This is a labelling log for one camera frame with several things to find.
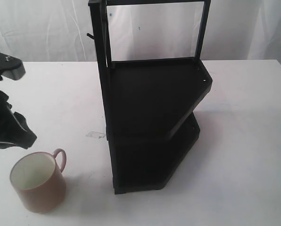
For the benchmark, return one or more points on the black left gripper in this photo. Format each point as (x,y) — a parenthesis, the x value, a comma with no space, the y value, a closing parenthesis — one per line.
(14,130)

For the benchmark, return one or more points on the pink ceramic mug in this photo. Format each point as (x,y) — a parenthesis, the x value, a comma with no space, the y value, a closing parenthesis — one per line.
(38,181)

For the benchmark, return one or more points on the clear tape piece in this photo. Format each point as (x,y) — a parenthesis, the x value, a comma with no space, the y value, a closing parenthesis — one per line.
(96,135)

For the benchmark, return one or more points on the white backdrop curtain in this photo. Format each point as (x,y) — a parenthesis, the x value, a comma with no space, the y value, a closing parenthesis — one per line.
(56,30)

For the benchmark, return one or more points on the black two-tier shelf rack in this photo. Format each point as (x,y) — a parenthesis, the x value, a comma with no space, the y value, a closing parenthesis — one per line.
(148,104)

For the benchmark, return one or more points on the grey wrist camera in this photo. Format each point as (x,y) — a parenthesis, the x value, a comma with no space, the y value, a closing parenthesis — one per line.
(11,67)

